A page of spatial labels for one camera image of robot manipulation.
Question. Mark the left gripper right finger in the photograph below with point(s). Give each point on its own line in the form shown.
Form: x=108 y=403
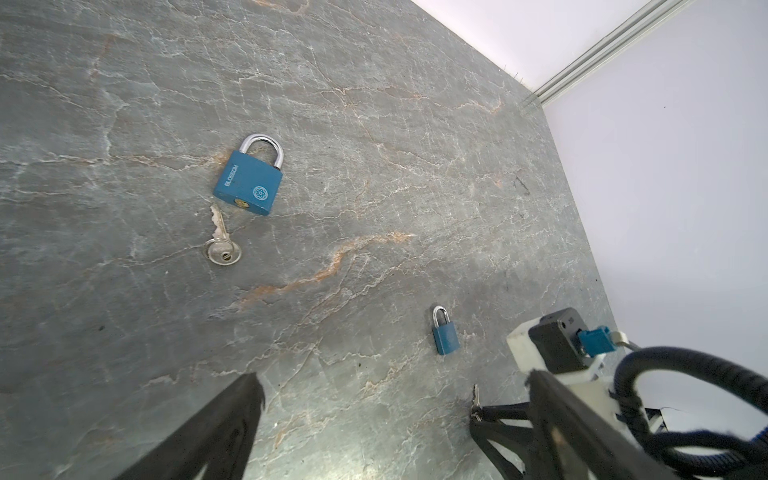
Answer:
x=571 y=441

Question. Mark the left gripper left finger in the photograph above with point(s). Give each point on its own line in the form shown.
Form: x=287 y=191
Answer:
x=215 y=443

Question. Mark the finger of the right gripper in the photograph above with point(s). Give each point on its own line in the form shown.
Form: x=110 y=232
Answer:
x=487 y=428

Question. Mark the small blue padlock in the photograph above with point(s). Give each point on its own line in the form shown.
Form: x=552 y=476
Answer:
x=444 y=331

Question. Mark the small silver key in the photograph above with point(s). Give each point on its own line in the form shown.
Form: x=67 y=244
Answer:
x=476 y=399

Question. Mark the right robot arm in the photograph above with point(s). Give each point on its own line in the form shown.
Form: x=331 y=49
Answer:
x=671 y=413

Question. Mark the large silver key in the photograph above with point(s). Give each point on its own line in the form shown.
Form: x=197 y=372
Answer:
x=221 y=250

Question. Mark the large blue padlock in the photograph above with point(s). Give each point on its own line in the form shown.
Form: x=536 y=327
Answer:
x=248 y=182

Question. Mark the aluminium frame profile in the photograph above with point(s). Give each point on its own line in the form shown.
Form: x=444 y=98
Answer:
x=649 y=16

